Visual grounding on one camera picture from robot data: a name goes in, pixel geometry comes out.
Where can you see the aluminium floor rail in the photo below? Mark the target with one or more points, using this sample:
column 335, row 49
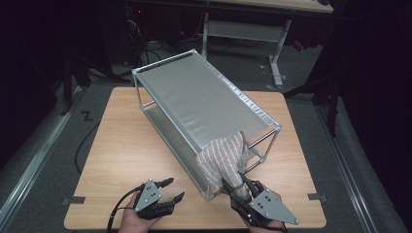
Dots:
column 345, row 168
column 29, row 171

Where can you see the dark computer with red light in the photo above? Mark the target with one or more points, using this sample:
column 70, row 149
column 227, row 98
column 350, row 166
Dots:
column 134, row 26

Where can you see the brown elastic band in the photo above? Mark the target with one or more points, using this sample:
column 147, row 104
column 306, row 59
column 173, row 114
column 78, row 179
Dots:
column 238, row 186

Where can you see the black metal stand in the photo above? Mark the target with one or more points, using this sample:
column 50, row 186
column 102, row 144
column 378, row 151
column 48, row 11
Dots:
column 67, row 93
column 333, row 110

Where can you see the person's right hand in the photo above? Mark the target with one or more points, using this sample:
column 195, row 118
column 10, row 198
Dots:
column 275, row 230

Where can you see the grey tape piece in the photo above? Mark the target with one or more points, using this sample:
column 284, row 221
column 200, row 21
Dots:
column 76, row 200
column 315, row 196

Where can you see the beige striped towel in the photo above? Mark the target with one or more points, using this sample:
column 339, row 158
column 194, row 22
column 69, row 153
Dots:
column 223, row 158

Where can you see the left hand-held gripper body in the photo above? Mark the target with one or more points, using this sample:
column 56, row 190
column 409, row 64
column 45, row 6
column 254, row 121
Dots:
column 148, row 195

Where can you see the small red object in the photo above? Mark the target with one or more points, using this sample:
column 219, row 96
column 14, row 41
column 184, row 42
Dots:
column 298, row 46

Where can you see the grey two-tier shoe rack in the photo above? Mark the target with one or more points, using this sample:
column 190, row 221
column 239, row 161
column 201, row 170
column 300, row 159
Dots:
column 200, row 97

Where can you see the white-legged desk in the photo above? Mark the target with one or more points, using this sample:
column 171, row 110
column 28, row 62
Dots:
column 243, row 30

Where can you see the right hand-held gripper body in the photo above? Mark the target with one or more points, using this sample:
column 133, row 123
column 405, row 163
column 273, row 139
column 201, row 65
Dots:
column 268, row 207

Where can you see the person's left hand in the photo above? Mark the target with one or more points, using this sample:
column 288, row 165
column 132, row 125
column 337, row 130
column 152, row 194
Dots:
column 132, row 225

